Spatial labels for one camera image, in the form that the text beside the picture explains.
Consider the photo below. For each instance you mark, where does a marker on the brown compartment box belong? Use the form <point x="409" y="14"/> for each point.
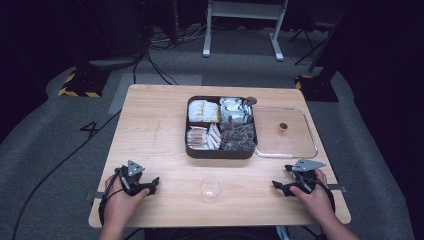
<point x="220" y="154"/>

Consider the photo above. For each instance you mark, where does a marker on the black tape floor mark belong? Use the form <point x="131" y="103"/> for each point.
<point x="90" y="130"/>

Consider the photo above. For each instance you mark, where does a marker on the clear box lid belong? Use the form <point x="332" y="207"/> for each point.
<point x="286" y="143"/>

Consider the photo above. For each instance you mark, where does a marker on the person's left hand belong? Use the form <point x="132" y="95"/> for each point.
<point x="121" y="203"/>

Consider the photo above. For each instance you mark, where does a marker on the row of white sachets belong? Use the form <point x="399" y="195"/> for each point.
<point x="214" y="136"/>

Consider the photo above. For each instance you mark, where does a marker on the grey tape strip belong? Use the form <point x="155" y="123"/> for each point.
<point x="337" y="188"/>
<point x="95" y="195"/>

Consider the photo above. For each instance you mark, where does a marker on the small round dark cap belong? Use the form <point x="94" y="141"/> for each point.
<point x="250" y="100"/>

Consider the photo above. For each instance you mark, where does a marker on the pile of dark tea bags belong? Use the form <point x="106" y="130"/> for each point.
<point x="238" y="136"/>

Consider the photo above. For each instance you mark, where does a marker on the pile of clear wrapped sticks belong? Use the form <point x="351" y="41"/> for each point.
<point x="197" y="138"/>

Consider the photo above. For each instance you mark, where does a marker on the clear plastic cup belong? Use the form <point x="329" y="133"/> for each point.
<point x="211" y="188"/>

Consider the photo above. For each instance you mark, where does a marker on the person's right hand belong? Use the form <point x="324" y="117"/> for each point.
<point x="313" y="203"/>

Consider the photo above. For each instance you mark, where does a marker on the white desk frame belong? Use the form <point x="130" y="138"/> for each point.
<point x="245" y="10"/>

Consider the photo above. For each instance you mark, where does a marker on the pile of yellow white packets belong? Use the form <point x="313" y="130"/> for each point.
<point x="203" y="111"/>

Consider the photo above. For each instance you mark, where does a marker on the pile of silver packets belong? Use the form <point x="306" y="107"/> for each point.
<point x="235" y="110"/>

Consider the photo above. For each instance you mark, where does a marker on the black tripod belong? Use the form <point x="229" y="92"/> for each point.
<point x="308" y="40"/>

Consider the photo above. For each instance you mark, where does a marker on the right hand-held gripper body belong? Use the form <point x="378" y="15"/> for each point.
<point x="305" y="173"/>

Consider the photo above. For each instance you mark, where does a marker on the striped black stand base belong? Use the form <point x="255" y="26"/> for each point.
<point x="83" y="83"/>
<point x="316" y="88"/>

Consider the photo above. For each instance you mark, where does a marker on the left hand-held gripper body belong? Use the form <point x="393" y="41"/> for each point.
<point x="132" y="173"/>

